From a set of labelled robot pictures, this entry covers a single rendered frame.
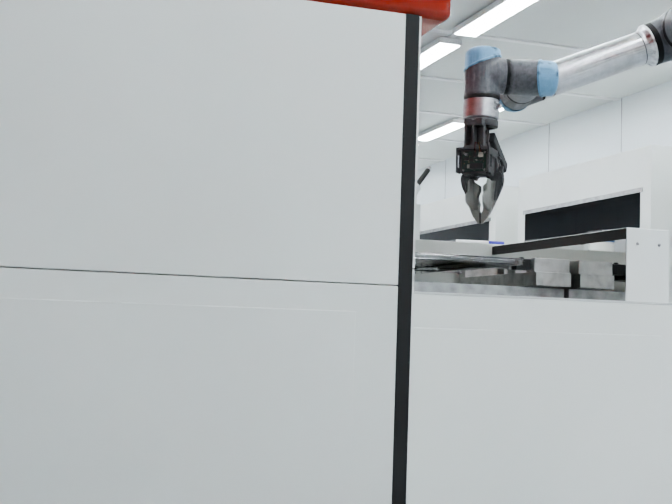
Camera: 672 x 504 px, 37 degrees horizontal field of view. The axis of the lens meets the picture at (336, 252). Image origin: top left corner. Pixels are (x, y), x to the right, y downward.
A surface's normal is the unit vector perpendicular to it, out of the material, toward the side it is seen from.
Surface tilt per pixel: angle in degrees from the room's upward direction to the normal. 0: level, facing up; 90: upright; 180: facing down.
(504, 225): 90
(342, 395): 90
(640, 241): 90
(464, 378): 90
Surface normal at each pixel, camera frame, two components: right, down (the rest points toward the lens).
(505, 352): 0.31, -0.06
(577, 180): -0.95, -0.05
